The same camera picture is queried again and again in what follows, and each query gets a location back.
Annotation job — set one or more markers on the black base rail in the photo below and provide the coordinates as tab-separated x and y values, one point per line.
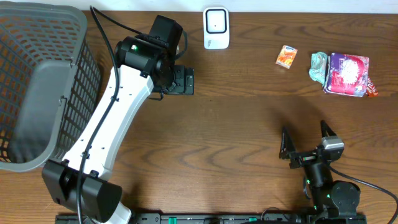
155	218

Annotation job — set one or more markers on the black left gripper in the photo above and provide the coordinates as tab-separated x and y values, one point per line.
185	81

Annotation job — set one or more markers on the grey plastic mesh basket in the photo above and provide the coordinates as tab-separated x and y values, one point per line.
50	82

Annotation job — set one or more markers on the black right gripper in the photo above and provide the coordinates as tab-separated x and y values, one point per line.
288	150

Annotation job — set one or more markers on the red orange snack bar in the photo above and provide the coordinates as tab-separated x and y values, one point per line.
371	90

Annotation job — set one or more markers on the white barcode scanner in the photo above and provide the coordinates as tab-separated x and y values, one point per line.
216	28

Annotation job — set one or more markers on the mint green snack packet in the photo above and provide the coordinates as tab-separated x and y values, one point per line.
317	70

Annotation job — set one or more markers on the small orange snack box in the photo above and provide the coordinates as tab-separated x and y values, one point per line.
286	56

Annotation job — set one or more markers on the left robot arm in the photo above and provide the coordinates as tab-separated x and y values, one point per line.
142	64

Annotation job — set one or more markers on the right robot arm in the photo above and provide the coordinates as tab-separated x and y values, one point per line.
334	201

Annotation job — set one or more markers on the purple red snack bag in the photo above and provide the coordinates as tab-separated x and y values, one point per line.
347	75

